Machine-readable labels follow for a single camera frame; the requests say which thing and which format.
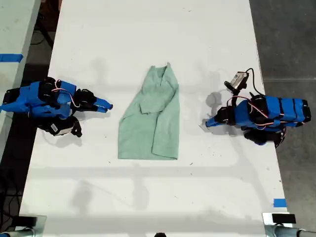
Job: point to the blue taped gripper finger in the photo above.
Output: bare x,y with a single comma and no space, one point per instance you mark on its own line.
214,125
102,102
213,121
98,109

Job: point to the pale green T-shirt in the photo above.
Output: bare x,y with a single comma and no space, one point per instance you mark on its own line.
145,128

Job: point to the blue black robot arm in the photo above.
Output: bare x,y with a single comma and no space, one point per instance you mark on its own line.
32,101
279,112

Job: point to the long blue tape strip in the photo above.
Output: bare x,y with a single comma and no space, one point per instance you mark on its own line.
11,57

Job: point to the white side table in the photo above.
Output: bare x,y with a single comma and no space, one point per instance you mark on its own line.
14,29

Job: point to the short blue tape strip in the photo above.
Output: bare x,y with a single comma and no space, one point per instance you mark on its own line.
280,203

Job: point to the small black box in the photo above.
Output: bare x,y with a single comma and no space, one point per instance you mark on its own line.
284,218
24,221

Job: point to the black round object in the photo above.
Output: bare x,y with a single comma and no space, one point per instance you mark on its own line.
160,234

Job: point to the black camera stalk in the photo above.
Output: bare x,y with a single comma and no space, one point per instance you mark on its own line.
235,97
77,128

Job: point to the grey gripper camera box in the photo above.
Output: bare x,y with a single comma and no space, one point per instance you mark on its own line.
237,80
60,128

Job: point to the silver metal bracket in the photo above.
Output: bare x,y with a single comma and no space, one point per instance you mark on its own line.
267,225
40,225

